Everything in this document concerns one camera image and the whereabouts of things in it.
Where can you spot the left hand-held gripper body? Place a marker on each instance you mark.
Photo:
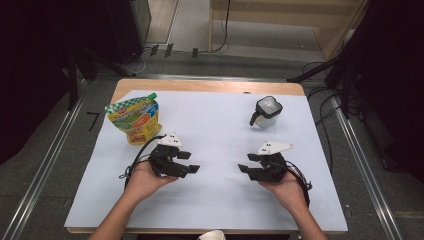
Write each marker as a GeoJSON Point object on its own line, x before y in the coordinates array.
{"type": "Point", "coordinates": [165, 160]}

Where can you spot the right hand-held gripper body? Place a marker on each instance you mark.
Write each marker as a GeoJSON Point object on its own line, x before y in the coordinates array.
{"type": "Point", "coordinates": [270, 168]}

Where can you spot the yellow green spout pouch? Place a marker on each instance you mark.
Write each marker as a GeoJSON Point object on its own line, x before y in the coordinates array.
{"type": "Point", "coordinates": [136, 120]}

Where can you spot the clear jar with black lid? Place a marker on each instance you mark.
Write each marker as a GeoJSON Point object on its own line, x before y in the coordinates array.
{"type": "Point", "coordinates": [268, 106]}

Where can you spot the person's left hand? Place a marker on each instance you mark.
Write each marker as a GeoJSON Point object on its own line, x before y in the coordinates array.
{"type": "Point", "coordinates": [143, 181]}

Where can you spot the person's right hand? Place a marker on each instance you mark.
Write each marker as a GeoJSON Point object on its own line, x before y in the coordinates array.
{"type": "Point", "coordinates": [290, 191]}

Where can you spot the white table sheet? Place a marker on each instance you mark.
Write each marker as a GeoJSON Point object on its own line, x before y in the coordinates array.
{"type": "Point", "coordinates": [216, 133]}

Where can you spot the white rounded object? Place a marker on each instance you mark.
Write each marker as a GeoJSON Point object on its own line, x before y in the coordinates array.
{"type": "Point", "coordinates": [211, 235]}

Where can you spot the black stand leg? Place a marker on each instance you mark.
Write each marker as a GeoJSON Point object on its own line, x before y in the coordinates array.
{"type": "Point", "coordinates": [310, 71]}

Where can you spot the black stand legs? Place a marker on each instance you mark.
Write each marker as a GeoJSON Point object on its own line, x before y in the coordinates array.
{"type": "Point", "coordinates": [72, 83]}

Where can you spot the black cabinet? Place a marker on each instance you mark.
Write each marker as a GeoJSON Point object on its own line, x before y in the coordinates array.
{"type": "Point", "coordinates": [126, 30]}

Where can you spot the light wooden panel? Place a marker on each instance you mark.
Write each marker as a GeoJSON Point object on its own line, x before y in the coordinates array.
{"type": "Point", "coordinates": [161, 20]}

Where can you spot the dark curtain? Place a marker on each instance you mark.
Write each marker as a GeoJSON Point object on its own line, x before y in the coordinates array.
{"type": "Point", "coordinates": [393, 83]}
{"type": "Point", "coordinates": [33, 66]}

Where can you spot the metal floor rail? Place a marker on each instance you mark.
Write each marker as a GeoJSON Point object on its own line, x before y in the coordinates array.
{"type": "Point", "coordinates": [45, 170]}
{"type": "Point", "coordinates": [216, 77]}
{"type": "Point", "coordinates": [366, 171]}

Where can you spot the small black floor bracket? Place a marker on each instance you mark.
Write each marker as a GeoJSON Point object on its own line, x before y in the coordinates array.
{"type": "Point", "coordinates": [169, 50]}
{"type": "Point", "coordinates": [154, 50]}
{"type": "Point", "coordinates": [195, 52]}

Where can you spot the light wooden frame furniture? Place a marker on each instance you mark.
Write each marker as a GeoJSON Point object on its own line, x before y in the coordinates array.
{"type": "Point", "coordinates": [283, 16]}

